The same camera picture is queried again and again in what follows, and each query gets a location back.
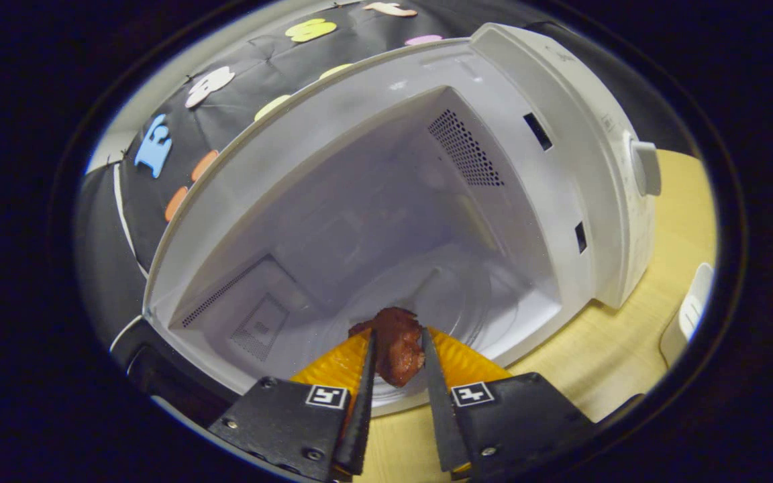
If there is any red-brown meat piece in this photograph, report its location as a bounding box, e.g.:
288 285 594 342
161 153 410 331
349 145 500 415
348 307 426 388

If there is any black backdrop cloth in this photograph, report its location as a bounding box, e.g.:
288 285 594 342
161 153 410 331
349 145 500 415
74 0 692 350

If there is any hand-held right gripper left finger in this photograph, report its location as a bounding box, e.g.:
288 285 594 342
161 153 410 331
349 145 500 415
209 329 379 482

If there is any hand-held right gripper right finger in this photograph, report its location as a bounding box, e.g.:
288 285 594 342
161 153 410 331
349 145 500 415
420 327 595 480

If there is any white microwave oven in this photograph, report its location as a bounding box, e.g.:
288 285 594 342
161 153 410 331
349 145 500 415
110 22 662 430

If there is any white rectangular dish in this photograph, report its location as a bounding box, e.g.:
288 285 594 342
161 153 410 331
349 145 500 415
660 263 715 368

